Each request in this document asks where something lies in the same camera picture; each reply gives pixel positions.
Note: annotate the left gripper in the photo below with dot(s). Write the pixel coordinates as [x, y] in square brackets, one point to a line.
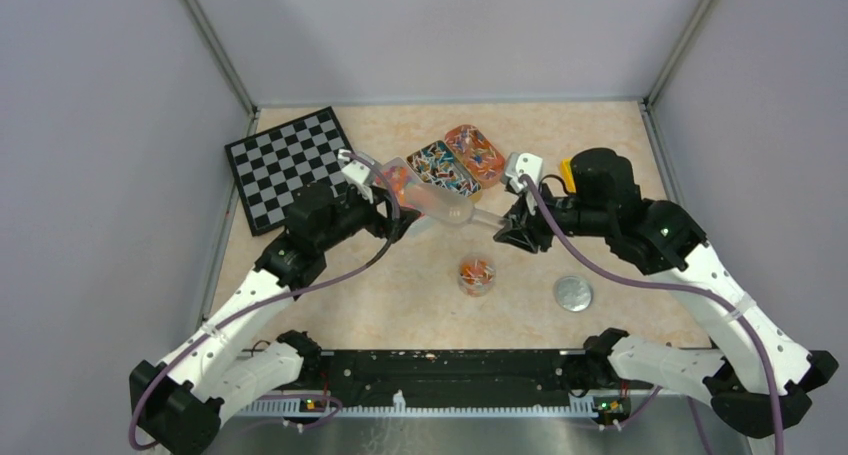
[391, 227]

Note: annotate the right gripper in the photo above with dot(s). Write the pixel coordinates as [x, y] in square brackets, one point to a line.
[528, 234]

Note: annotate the white candy tin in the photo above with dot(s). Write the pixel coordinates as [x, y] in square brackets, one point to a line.
[397, 177]

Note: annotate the clear plastic jar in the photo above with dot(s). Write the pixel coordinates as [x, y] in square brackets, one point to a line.
[476, 274]

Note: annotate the translucent plastic scoop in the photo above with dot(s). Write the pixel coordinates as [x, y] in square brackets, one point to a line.
[449, 207]

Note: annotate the silver jar lid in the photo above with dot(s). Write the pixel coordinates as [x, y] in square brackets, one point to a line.
[573, 293]

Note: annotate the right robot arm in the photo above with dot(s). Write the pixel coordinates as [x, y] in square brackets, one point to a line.
[754, 377]

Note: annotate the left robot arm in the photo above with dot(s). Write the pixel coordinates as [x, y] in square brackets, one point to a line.
[182, 401]

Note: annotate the gold lollipop tin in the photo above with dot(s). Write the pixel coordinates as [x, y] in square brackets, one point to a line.
[436, 164]

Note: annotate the yellow green toy block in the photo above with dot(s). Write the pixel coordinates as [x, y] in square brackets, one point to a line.
[566, 174]

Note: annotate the pink lollipop tin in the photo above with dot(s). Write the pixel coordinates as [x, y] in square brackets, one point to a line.
[480, 157]

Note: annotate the black white checkerboard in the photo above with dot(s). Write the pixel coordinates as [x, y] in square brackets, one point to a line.
[271, 166]

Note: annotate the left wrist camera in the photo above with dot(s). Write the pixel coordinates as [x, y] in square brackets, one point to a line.
[359, 171]

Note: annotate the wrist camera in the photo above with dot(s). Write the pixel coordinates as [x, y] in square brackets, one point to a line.
[359, 171]
[519, 165]

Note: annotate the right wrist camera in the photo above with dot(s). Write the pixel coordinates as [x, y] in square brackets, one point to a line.
[519, 165]

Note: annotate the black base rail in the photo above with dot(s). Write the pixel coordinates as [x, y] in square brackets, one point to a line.
[522, 383]

